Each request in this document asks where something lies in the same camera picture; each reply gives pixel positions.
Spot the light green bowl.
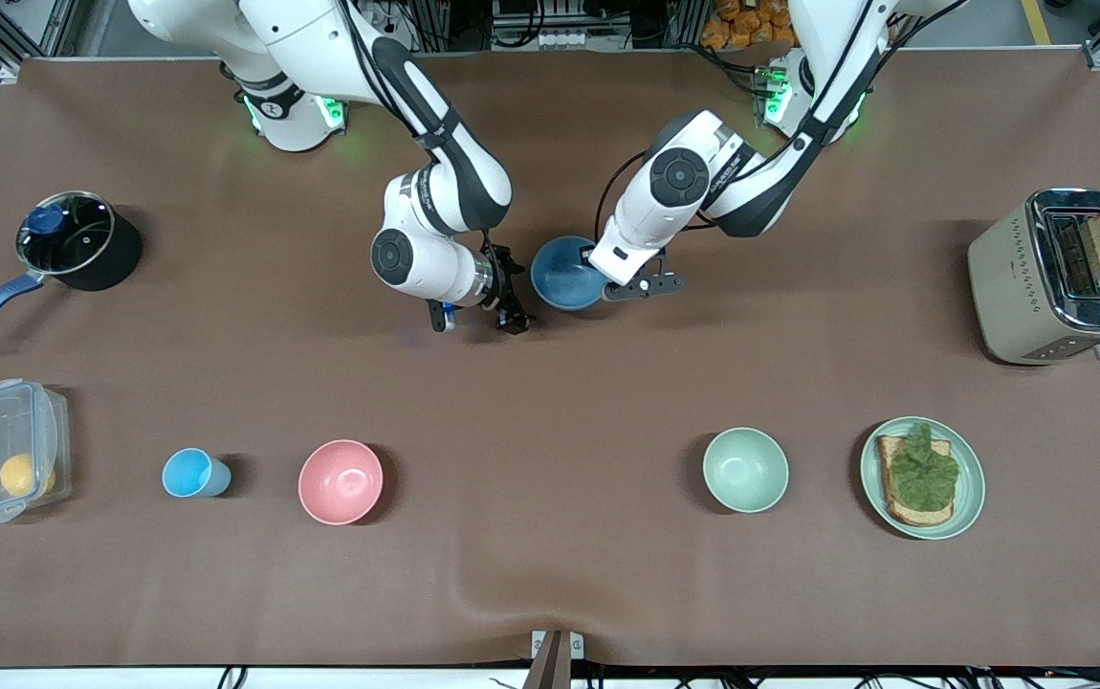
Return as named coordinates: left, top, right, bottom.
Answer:
left=702, top=427, right=790, bottom=514

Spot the glass lid blue knob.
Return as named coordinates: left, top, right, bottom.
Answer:
left=16, top=191, right=118, bottom=277

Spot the brown bread slice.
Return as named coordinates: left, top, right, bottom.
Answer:
left=875, top=434, right=957, bottom=528

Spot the light green plate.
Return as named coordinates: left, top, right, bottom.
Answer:
left=860, top=416, right=987, bottom=541

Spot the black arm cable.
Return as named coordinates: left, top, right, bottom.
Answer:
left=594, top=0, right=972, bottom=245
left=335, top=0, right=460, bottom=168

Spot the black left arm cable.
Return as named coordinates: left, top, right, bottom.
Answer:
left=594, top=0, right=972, bottom=245

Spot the beige chrome toaster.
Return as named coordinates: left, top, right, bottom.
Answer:
left=967, top=188, right=1100, bottom=367

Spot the bag of orange snacks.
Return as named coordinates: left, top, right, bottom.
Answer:
left=700, top=0, right=800, bottom=51

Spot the brown table mat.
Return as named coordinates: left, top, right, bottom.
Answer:
left=0, top=48, right=1100, bottom=669

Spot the black pot blue handle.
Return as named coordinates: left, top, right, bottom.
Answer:
left=0, top=189, right=143, bottom=347

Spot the yellow lemon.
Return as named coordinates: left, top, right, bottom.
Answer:
left=0, top=452, right=57, bottom=499

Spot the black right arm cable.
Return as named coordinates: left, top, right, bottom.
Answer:
left=335, top=0, right=460, bottom=168

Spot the blue cup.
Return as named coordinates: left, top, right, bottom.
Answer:
left=162, top=447, right=233, bottom=500

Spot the pink bowl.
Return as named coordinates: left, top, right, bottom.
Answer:
left=297, top=439, right=385, bottom=526

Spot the green lettuce leaf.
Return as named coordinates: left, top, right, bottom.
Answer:
left=885, top=422, right=961, bottom=512

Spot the blue bowl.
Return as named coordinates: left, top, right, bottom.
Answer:
left=530, top=235, right=610, bottom=313

